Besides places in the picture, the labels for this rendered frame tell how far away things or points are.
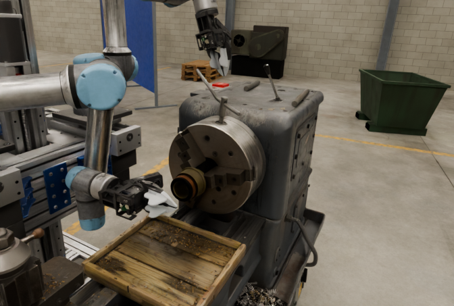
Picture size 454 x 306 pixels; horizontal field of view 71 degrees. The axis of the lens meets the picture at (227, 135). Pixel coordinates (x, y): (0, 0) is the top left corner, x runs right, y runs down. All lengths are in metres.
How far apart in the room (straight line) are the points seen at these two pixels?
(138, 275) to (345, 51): 10.27
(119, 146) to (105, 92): 0.46
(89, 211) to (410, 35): 10.47
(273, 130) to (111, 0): 0.83
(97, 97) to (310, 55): 10.23
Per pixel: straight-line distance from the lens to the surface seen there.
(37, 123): 1.38
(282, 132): 1.08
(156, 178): 0.96
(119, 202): 0.91
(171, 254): 1.02
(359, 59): 10.88
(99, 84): 0.87
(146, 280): 0.96
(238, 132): 1.01
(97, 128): 1.07
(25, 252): 0.71
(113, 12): 1.45
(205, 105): 1.20
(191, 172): 0.95
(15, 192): 1.11
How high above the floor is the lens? 1.54
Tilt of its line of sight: 19 degrees down
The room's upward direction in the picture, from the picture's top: 3 degrees clockwise
